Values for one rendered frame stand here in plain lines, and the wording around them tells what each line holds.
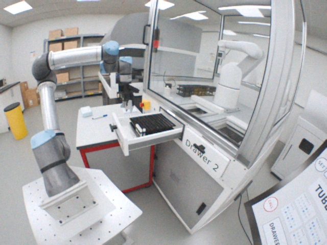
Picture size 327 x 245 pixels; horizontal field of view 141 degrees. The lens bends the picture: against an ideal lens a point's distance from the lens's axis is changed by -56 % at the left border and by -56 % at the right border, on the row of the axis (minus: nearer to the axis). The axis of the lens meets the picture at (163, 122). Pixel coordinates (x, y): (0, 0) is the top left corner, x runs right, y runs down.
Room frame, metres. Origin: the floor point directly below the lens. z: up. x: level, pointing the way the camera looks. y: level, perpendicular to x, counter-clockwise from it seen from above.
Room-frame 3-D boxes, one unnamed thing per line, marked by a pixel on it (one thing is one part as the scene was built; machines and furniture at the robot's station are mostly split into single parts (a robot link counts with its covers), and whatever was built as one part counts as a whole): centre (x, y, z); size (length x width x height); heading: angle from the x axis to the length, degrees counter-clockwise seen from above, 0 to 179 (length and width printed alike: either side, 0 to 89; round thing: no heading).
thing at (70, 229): (0.18, 0.33, 0.38); 0.30 x 0.30 x 0.76; 54
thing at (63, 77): (3.26, 3.24, 0.72); 0.41 x 0.32 x 0.28; 124
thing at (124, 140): (0.58, 0.23, 0.87); 0.29 x 0.02 x 0.11; 33
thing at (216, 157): (0.49, -0.21, 0.87); 0.29 x 0.02 x 0.11; 33
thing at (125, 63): (0.79, 0.27, 1.20); 0.09 x 0.08 x 0.11; 122
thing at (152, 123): (0.69, 0.07, 0.87); 0.22 x 0.18 x 0.06; 123
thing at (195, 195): (0.98, -0.46, 0.40); 1.03 x 0.95 x 0.80; 33
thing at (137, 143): (0.69, 0.06, 0.86); 0.40 x 0.26 x 0.06; 123
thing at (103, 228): (0.16, 0.35, 0.70); 0.45 x 0.44 x 0.12; 144
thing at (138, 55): (2.37, 0.63, 1.13); 1.78 x 1.14 x 0.45; 33
